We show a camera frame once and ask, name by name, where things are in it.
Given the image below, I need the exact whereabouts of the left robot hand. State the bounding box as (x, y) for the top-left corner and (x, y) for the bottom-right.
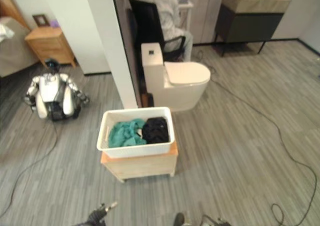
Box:
(84, 201), (118, 226)

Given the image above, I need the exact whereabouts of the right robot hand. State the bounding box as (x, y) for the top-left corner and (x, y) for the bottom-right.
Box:
(201, 214), (232, 226)

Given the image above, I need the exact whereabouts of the white plastic laundry basket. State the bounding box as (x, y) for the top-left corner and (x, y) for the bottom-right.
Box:
(96, 106), (176, 159)

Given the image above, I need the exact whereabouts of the robot dark foot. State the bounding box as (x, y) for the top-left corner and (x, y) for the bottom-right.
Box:
(174, 212), (186, 226)

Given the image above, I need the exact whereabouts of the small light wooden cabinet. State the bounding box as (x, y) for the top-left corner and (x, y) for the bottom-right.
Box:
(100, 140), (179, 184)

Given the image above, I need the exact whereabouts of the teal cloth garment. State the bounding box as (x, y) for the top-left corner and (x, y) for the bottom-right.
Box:
(108, 118), (148, 149)

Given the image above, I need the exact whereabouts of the black cloth garment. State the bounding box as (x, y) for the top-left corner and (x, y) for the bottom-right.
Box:
(141, 116), (170, 145)

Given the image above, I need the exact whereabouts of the silver humanoid robot sitting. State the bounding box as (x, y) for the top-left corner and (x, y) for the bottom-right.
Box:
(23, 58), (90, 122)

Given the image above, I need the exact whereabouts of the white toilet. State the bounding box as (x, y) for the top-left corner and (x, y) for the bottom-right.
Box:
(140, 42), (212, 113)

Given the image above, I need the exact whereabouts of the wooden nightstand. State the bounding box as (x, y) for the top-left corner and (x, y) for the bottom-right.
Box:
(24, 27), (77, 68)

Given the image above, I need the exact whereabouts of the bed with beige cover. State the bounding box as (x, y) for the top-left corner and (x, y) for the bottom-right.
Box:
(0, 0), (40, 78)

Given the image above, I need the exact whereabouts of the black office chair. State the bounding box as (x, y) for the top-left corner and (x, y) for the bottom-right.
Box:
(127, 0), (187, 62)

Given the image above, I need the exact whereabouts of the dark vanity cabinet with sink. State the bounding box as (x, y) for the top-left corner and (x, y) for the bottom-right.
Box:
(214, 0), (292, 57)

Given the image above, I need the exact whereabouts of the white desk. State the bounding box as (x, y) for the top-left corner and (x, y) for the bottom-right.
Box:
(177, 0), (195, 33)

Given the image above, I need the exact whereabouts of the person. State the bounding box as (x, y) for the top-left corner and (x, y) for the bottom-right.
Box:
(129, 0), (194, 62)

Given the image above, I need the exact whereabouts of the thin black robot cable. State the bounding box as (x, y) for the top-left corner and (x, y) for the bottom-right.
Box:
(0, 120), (59, 218)

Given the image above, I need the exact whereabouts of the long black floor cable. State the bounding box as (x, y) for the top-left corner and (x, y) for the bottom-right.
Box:
(194, 49), (318, 226)

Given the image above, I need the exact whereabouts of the dark picture frame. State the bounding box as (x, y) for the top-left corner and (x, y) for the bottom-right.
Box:
(32, 14), (50, 28)

